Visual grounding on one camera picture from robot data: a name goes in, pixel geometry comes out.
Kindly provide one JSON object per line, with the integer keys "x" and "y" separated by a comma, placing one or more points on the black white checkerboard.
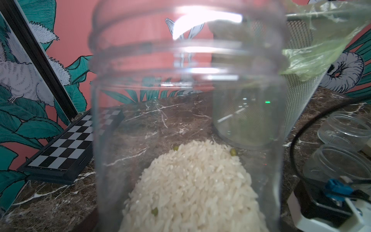
{"x": 63, "y": 159}

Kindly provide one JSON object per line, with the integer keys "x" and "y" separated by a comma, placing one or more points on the jar with patterned lid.
{"x": 189, "y": 115}

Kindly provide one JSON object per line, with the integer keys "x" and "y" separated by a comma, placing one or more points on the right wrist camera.
{"x": 330, "y": 207}

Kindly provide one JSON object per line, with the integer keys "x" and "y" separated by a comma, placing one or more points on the rice jar with beige lid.
{"x": 345, "y": 130}

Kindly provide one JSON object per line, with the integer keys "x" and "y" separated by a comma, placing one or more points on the white bin with green bag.
{"x": 301, "y": 58}

